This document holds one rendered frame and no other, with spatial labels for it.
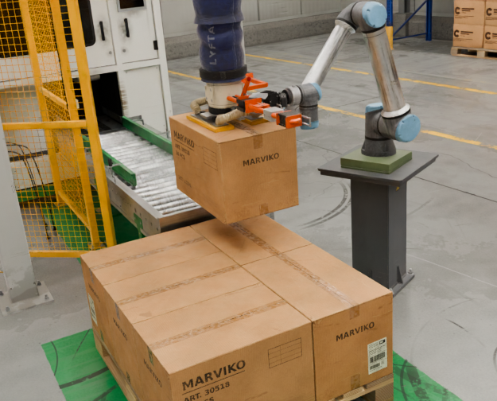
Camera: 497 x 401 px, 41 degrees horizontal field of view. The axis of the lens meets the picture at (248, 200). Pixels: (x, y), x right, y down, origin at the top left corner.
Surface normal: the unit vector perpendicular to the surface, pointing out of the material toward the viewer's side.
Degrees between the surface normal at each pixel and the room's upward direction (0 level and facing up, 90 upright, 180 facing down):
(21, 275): 90
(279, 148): 91
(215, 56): 76
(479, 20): 93
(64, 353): 0
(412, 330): 0
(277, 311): 0
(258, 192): 91
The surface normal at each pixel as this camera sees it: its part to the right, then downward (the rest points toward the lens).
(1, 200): 0.47, 0.25
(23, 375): -0.07, -0.93
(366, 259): -0.60, 0.32
